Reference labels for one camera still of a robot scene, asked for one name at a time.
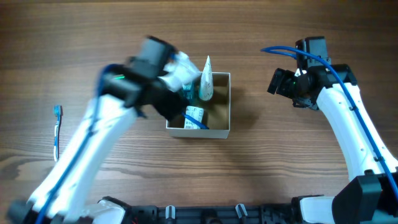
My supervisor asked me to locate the right blue cable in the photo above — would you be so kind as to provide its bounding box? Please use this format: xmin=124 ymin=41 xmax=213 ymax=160
xmin=260 ymin=45 xmax=398 ymax=200

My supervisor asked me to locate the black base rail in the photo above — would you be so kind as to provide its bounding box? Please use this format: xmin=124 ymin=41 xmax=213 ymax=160
xmin=122 ymin=203 xmax=297 ymax=224

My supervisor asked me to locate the left blue cable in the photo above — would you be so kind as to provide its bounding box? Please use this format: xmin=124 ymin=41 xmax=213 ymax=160
xmin=34 ymin=63 xmax=125 ymax=224

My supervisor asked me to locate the blue disposable razor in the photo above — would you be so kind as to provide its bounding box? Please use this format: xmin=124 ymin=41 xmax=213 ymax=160
xmin=182 ymin=113 xmax=209 ymax=129

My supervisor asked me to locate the white lotion tube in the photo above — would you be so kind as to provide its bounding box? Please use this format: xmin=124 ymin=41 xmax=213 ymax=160
xmin=199 ymin=56 xmax=214 ymax=101

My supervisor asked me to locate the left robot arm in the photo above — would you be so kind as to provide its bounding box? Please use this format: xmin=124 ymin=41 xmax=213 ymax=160
xmin=6 ymin=36 xmax=200 ymax=223

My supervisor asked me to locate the blue white toothbrush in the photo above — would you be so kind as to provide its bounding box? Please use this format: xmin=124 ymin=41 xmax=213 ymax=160
xmin=53 ymin=105 xmax=63 ymax=162

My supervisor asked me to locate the white cardboard box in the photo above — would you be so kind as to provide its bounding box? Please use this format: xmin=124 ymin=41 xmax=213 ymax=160
xmin=165 ymin=72 xmax=231 ymax=139

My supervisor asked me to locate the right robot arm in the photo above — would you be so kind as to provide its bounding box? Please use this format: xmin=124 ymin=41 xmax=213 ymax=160
xmin=263 ymin=37 xmax=397 ymax=223

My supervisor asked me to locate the blue cable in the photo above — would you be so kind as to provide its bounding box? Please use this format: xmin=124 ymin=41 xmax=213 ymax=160
xmin=34 ymin=63 xmax=125 ymax=224
xmin=260 ymin=45 xmax=398 ymax=200

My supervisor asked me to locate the green soap bar pack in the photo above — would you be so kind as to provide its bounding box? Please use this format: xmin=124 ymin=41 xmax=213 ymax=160
xmin=184 ymin=106 xmax=204 ymax=129

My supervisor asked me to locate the blue mouthwash bottle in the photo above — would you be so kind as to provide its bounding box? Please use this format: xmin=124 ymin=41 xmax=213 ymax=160
xmin=180 ymin=82 xmax=195 ymax=105

